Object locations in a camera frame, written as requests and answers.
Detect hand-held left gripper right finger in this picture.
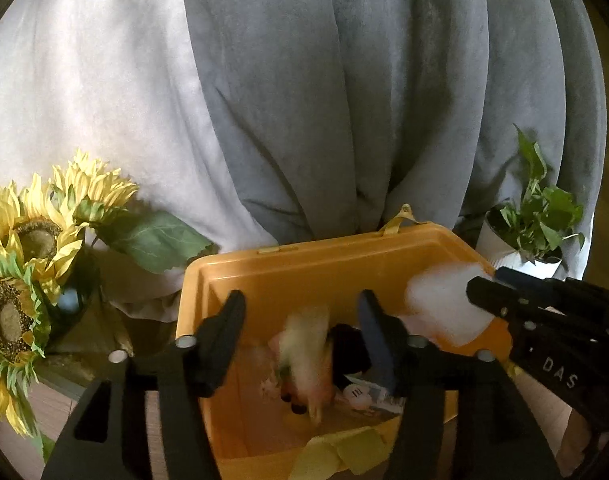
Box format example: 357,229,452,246
357,288,561,480

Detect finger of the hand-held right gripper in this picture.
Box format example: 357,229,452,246
466,275,531,327
493,265,561,297

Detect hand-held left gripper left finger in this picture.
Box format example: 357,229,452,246
39,289,248,480

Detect black mouse plush toy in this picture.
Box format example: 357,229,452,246
328,322,381,407

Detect white cloth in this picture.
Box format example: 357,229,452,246
404,262,511,347

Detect blue printed tissue pack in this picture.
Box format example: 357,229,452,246
368,384,404,415

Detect small cream doll plush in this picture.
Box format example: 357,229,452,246
268,309,336,422

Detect orange plastic crate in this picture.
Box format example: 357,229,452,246
174,204,516,480

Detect person's right hand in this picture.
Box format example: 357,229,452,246
558,400,602,467

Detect white plant pot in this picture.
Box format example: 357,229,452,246
476,207,566,275

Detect green potted plant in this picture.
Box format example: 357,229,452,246
498,124,588,266

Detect artificial sunflower bouquet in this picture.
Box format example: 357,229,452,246
0,148,221,452

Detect grey curtain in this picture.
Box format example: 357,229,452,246
178,0,609,281

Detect pale pink curtain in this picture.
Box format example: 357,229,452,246
0,0,316,322

